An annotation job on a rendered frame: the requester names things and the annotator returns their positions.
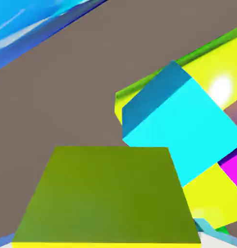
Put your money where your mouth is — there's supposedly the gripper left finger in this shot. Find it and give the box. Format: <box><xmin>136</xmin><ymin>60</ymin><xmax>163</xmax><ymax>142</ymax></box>
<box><xmin>0</xmin><ymin>232</ymin><xmax>16</xmax><ymax>248</ymax></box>

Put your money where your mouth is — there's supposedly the large blue box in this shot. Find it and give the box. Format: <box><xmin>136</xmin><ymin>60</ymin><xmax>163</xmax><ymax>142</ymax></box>
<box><xmin>0</xmin><ymin>0</ymin><xmax>110</xmax><ymax>73</ymax></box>

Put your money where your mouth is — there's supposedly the small yellow cube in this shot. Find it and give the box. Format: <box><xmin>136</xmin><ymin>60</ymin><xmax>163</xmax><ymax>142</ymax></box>
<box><xmin>11</xmin><ymin>146</ymin><xmax>202</xmax><ymax>248</ymax></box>

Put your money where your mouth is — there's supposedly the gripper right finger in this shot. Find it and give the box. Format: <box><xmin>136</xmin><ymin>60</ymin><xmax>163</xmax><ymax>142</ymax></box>
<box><xmin>193</xmin><ymin>217</ymin><xmax>237</xmax><ymax>248</ymax></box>

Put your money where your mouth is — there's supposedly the small cyan cube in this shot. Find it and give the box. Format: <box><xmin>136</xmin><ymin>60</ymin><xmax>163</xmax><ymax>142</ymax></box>
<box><xmin>121</xmin><ymin>60</ymin><xmax>237</xmax><ymax>188</ymax></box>

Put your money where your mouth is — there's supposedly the large yellow box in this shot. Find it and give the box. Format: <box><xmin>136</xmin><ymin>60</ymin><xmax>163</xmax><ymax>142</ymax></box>
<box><xmin>114</xmin><ymin>25</ymin><xmax>237</xmax><ymax>236</ymax></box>

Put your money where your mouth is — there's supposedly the small magenta cube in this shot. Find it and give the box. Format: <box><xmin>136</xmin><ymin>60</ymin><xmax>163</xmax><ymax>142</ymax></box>
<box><xmin>217</xmin><ymin>144</ymin><xmax>237</xmax><ymax>193</ymax></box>

